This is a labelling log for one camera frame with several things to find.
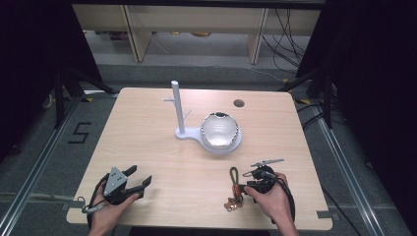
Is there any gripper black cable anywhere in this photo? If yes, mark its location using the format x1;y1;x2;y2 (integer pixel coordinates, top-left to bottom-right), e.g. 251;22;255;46
77;172;111;231
261;170;297;225

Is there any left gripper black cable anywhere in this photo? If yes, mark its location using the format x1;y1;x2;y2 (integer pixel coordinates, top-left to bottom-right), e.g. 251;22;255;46
77;172;111;231

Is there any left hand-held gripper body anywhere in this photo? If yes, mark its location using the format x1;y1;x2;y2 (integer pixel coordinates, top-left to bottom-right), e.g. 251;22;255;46
102;166;145;207

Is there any person's right hand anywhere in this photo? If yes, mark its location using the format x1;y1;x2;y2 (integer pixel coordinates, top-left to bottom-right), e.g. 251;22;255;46
244;172;295;228

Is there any keychain with olive lanyard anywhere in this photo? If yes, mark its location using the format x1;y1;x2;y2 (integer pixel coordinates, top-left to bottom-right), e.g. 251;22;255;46
223;166;246;212

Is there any white stand with pole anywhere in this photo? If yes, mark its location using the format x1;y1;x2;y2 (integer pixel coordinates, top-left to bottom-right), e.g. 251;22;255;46
161;80;244;155

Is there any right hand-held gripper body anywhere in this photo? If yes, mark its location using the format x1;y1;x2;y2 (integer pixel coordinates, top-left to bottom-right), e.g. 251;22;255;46
245;158;285;195

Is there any beige wooden desk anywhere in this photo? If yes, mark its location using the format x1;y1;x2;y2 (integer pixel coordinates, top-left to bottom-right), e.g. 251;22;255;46
72;3;323;66

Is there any metal floor rail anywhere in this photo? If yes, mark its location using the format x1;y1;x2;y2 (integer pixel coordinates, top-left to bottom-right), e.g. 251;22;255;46
294;97;388;236
0;89;118;236

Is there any black floor cable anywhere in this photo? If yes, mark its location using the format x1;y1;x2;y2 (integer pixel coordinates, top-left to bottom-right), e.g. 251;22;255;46
320;185;356;236

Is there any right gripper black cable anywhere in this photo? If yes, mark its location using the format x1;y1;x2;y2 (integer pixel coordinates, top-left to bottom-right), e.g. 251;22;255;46
261;170;297;225

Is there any bundle of black cables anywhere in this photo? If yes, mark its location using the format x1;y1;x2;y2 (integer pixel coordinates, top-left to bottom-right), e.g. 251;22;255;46
261;8;313;75

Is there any black tripod stand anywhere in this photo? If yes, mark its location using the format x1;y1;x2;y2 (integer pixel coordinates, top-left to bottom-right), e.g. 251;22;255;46
53;66;118;130
277;64;336;130

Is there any person's left hand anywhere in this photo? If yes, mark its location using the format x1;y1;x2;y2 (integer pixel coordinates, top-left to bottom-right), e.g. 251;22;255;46
89;184;141;231

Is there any black curtain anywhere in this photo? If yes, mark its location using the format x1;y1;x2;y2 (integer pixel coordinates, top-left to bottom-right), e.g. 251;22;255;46
0;0;103;163
296;0;417;236

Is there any black tape floor mark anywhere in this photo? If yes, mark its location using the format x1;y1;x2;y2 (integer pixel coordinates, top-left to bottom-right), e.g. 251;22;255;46
67;121;93;145

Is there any white floor cable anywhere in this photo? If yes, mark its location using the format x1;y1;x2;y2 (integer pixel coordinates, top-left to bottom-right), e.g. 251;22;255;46
241;64;287;83

